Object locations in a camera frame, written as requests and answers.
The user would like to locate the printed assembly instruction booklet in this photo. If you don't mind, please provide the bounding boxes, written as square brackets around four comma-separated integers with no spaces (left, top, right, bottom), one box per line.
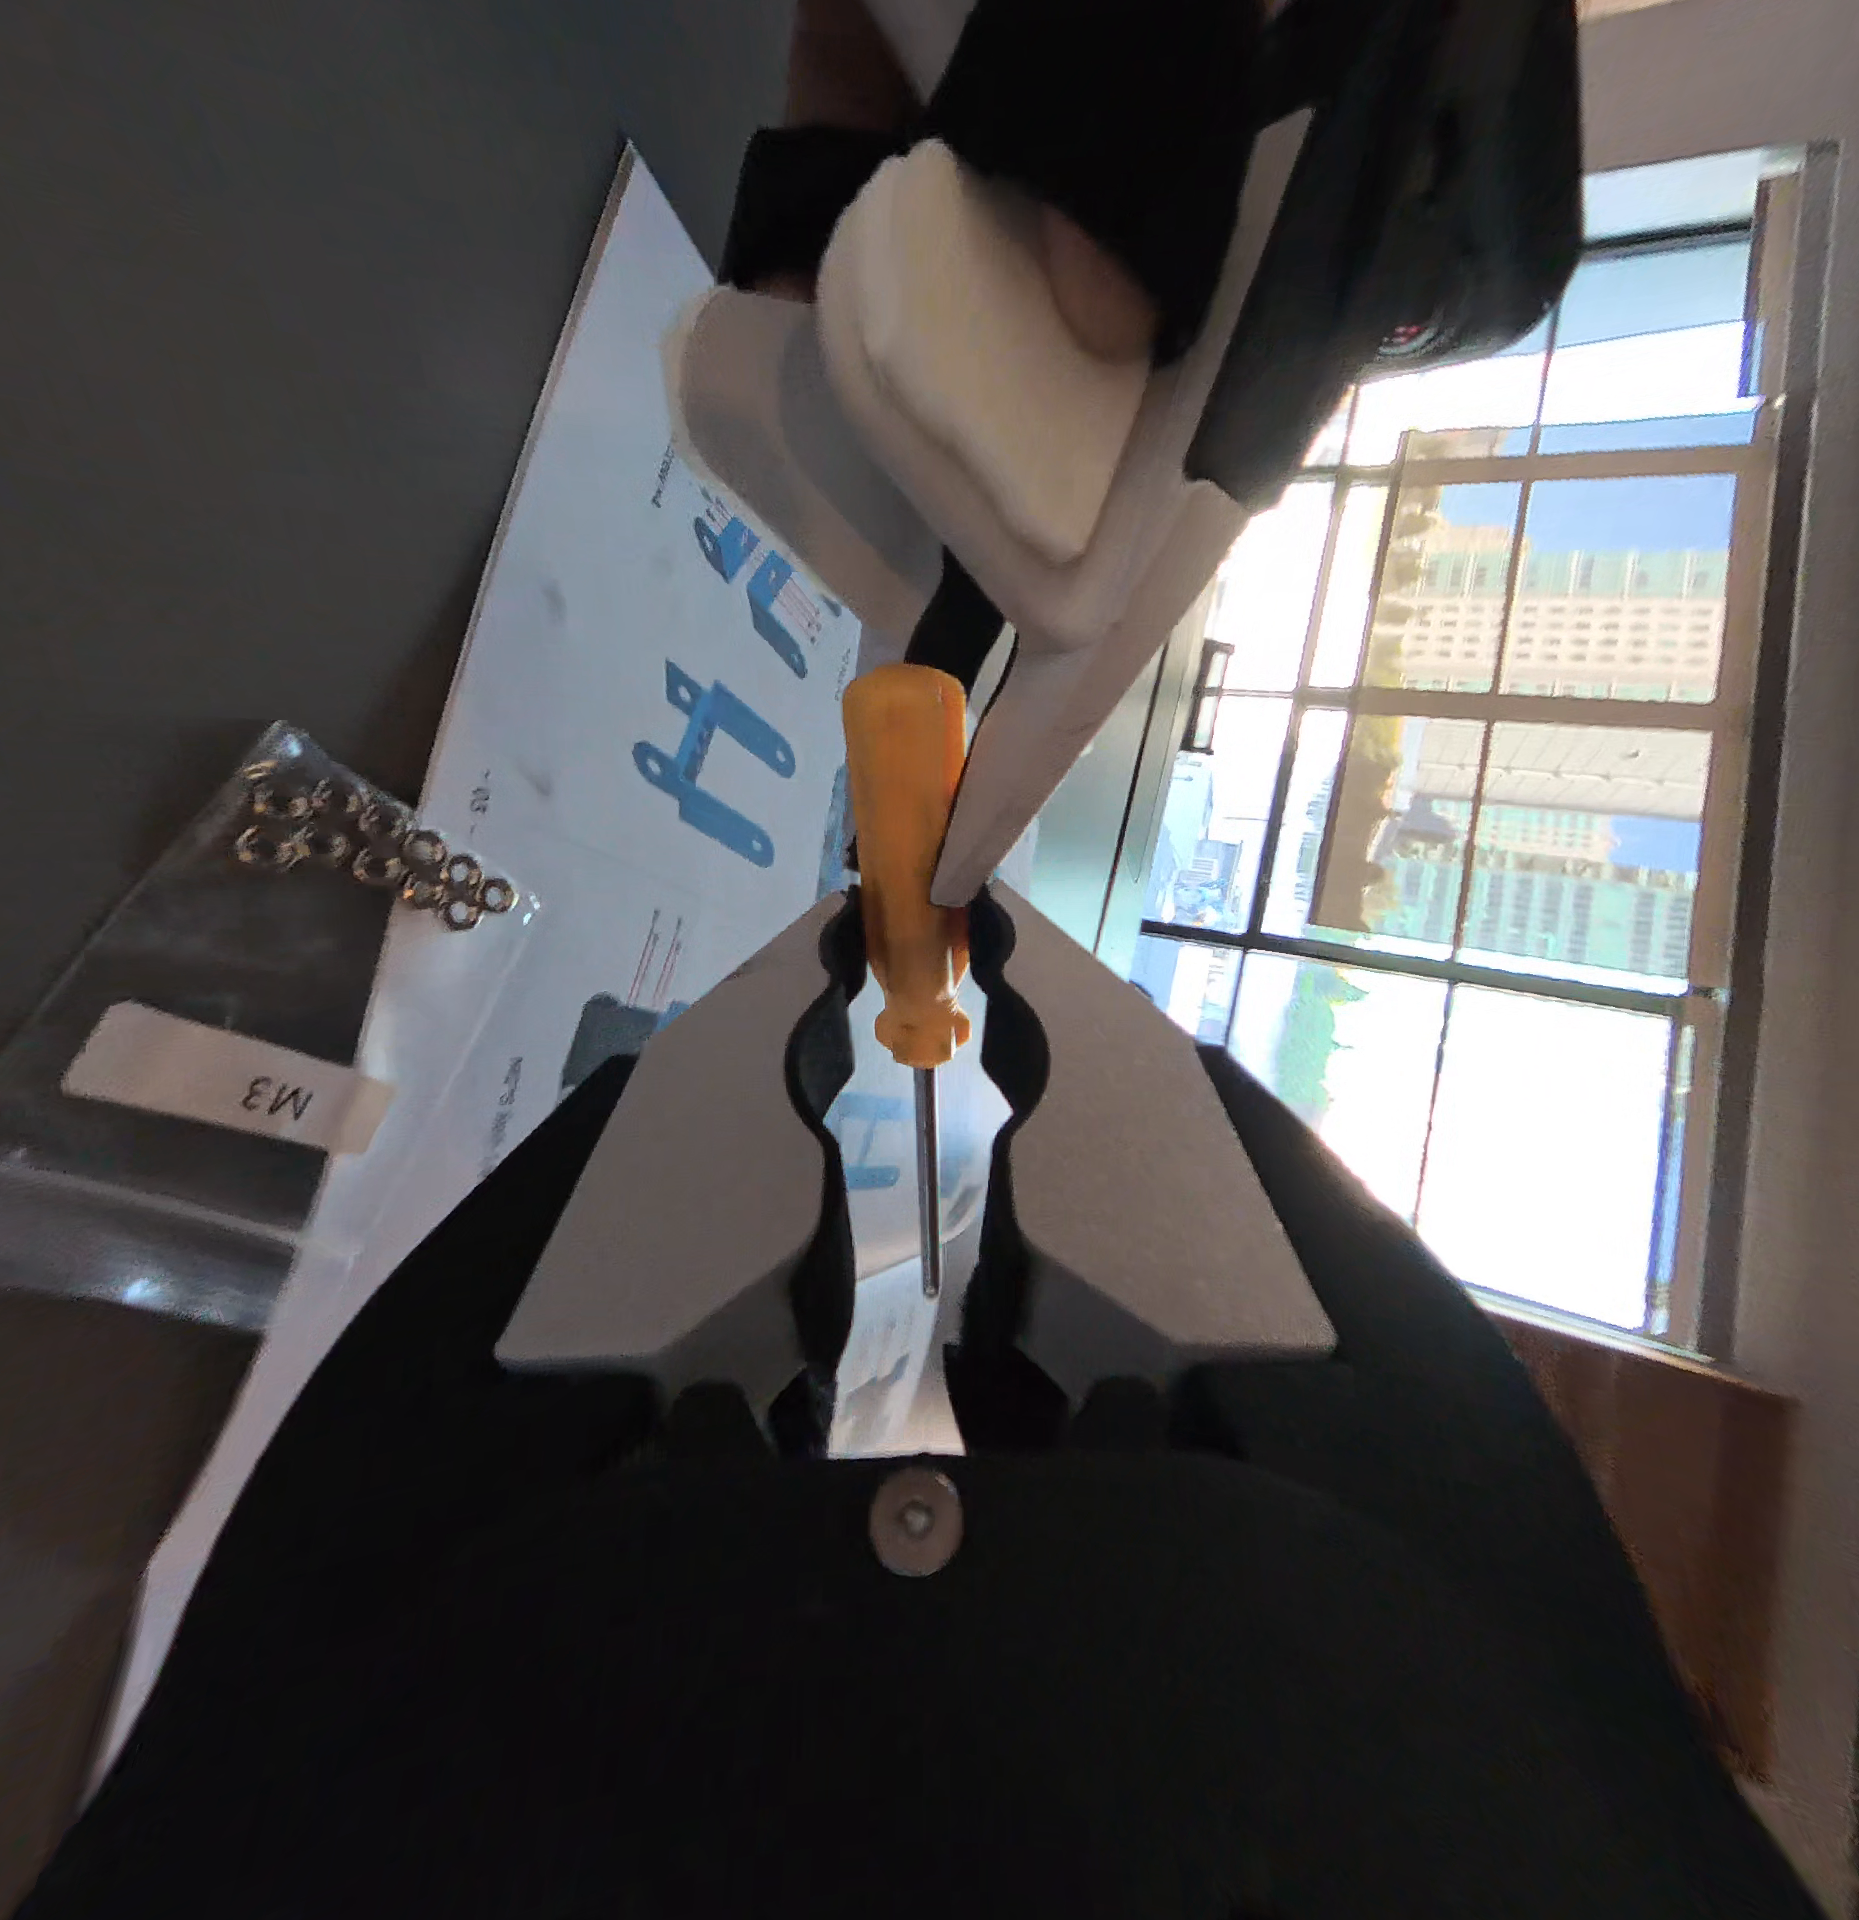
[82,137,1051,1825]

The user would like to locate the wooden window sill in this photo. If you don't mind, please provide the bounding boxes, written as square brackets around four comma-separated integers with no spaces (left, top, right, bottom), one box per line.
[1484,1304,1810,1796]

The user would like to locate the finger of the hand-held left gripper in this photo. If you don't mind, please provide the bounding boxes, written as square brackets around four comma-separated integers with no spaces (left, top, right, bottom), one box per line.
[670,285,1009,707]
[930,112,1306,909]

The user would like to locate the person's left hand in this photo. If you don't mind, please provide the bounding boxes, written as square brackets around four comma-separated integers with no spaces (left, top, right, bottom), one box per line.
[1051,221,1166,365]

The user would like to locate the orange handled screwdriver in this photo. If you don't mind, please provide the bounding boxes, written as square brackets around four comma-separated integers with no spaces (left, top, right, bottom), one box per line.
[842,664,978,1297]

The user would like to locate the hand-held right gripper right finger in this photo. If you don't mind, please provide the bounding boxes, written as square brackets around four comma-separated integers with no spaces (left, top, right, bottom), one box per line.
[951,883,1338,1434]

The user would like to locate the clear plastic zip bag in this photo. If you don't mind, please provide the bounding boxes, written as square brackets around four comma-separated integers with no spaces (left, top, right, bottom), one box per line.
[0,719,545,1332]

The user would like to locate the pile of small metal nuts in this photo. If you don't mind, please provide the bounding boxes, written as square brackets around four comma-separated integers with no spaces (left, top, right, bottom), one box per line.
[236,756,520,926]

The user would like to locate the dark framed paned window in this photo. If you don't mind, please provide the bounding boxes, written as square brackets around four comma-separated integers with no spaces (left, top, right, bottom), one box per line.
[1139,141,1845,1359]

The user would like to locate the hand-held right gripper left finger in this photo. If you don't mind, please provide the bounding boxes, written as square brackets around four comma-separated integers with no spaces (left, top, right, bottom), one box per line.
[494,890,871,1426]

